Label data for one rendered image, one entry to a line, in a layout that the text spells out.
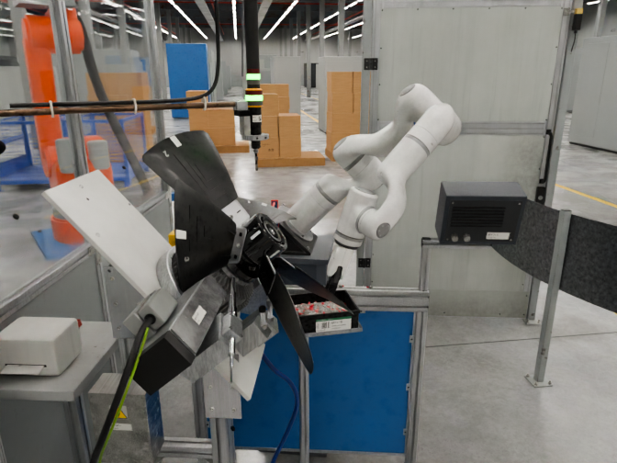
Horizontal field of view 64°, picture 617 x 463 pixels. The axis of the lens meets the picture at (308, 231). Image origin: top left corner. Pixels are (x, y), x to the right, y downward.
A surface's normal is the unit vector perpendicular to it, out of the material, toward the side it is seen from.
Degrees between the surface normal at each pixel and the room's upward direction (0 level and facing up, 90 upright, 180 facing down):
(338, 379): 90
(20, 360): 90
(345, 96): 90
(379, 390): 90
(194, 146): 49
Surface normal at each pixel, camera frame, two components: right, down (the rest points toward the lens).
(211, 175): 0.47, -0.37
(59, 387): 0.00, -0.95
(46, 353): -0.06, 0.31
